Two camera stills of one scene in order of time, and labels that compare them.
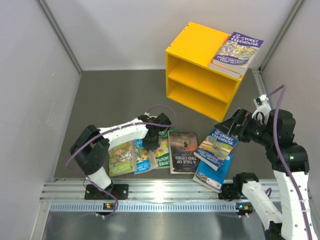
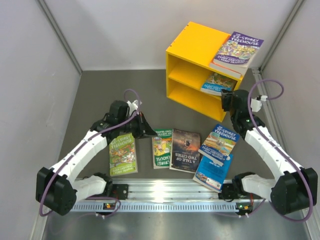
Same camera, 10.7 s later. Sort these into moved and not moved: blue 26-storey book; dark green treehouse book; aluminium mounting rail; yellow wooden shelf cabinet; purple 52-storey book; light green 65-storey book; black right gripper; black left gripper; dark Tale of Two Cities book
Moved: black right gripper; blue 26-storey book; black left gripper
Not moved: yellow wooden shelf cabinet; light green 65-storey book; dark Tale of Two Cities book; dark green treehouse book; purple 52-storey book; aluminium mounting rail
